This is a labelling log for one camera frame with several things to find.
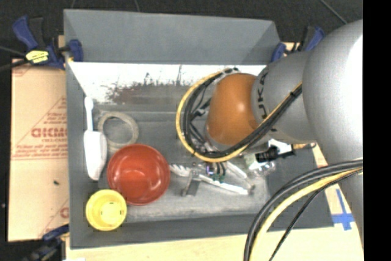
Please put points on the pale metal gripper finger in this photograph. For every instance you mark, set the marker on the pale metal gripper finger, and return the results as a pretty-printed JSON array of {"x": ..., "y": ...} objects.
[
  {"x": 185, "y": 186},
  {"x": 195, "y": 188}
]

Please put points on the white plastic fork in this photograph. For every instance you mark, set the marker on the white plastic fork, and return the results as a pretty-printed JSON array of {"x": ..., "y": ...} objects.
[{"x": 178, "y": 169}]

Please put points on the red bowl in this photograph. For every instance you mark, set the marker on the red bowl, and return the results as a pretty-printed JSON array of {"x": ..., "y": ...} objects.
[{"x": 137, "y": 174}]

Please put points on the clear plastic object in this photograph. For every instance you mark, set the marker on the clear plastic object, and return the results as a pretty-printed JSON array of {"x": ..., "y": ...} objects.
[{"x": 261, "y": 170}]

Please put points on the clear tape roll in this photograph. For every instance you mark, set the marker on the clear tape roll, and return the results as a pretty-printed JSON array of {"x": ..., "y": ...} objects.
[{"x": 133, "y": 130}]

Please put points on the yellow cup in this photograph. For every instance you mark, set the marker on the yellow cup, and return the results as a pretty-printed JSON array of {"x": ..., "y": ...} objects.
[{"x": 105, "y": 211}]

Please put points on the white plastic scoop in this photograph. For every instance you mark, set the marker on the white plastic scoop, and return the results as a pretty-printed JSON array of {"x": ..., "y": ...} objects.
[{"x": 94, "y": 149}]

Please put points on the grey metal bin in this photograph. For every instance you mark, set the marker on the grey metal bin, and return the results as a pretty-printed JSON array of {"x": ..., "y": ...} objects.
[{"x": 171, "y": 39}]

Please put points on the brown cardboard board red print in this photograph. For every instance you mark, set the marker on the brown cardboard board red print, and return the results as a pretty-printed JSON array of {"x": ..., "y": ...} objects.
[{"x": 36, "y": 107}]

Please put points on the black cylinder on white bracket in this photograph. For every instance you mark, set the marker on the black cylinder on white bracket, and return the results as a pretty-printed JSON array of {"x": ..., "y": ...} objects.
[{"x": 266, "y": 156}]

